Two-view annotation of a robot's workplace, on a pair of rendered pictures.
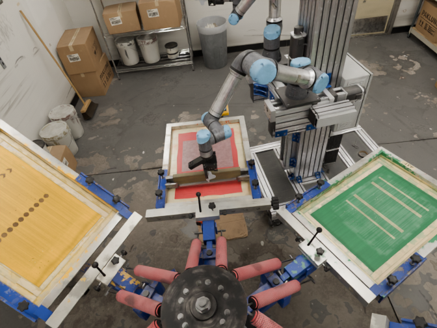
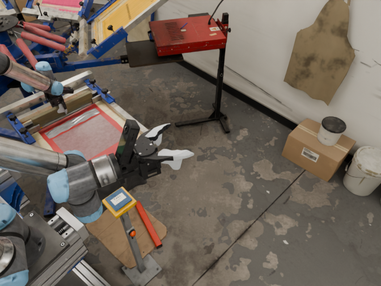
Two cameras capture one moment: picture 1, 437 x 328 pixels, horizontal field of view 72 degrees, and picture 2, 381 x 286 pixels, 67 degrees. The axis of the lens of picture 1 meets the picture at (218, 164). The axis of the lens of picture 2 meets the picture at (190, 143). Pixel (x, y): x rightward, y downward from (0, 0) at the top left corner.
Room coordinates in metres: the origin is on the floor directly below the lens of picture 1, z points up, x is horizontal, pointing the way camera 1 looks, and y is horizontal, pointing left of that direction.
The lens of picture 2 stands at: (2.81, -0.40, 2.24)
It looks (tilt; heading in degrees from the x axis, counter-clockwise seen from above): 47 degrees down; 134
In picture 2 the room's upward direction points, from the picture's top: straight up
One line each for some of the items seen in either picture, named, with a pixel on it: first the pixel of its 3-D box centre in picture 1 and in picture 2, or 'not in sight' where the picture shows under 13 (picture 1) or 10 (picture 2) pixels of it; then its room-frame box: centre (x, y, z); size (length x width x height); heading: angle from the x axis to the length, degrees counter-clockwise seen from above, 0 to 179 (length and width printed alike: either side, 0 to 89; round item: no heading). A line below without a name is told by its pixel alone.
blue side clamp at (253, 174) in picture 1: (253, 180); (22, 133); (1.17, -0.20, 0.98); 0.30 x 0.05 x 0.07; 178
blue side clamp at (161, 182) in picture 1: (162, 190); (100, 94); (1.20, 0.36, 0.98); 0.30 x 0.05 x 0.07; 178
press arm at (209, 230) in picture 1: (209, 227); not in sight; (0.86, 0.09, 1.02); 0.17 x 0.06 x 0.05; 178
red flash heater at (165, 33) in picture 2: not in sight; (187, 34); (1.13, 1.31, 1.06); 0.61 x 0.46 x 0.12; 58
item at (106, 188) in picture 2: not in sight; (116, 181); (1.72, 0.06, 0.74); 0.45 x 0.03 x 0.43; 88
